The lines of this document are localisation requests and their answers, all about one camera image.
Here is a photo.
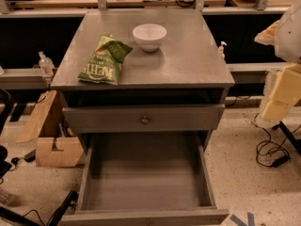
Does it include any grey wooden drawer cabinet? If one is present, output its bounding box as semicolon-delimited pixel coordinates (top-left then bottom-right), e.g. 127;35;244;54
52;8;234;146

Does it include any black power adapter cable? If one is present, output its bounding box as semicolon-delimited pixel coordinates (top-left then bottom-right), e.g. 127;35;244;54
252;112;301;169

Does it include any cream ribbed gripper finger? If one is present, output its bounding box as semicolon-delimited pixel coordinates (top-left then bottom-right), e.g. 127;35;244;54
254;21;278;45

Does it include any clear plastic bottle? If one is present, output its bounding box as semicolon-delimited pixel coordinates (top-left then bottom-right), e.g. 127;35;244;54
39;52;55;75

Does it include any brown cardboard box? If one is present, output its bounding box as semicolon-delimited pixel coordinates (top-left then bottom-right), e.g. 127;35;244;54
16;90;85;168

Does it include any black bar on floor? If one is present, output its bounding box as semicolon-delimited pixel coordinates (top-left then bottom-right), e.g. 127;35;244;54
46;190;78;226

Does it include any green chip bag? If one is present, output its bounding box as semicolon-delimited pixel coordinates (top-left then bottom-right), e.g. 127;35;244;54
77;35;133;86

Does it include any small white pump bottle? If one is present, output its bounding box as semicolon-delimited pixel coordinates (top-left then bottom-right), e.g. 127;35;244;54
218;41;228;58

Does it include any black metal stand leg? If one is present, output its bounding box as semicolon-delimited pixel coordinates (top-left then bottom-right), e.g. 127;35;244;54
273;121;301;155

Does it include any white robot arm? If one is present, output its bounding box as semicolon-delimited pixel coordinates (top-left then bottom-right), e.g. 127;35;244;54
254;0;301;123

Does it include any white ceramic bowl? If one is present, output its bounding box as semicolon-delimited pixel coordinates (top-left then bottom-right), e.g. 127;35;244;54
133;24;167;52

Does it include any blue tape mark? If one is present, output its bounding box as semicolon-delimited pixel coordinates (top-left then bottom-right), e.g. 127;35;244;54
230;212;256;226

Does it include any grey drawer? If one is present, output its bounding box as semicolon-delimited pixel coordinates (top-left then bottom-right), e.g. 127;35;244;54
61;133;229;226
62;105;225;134

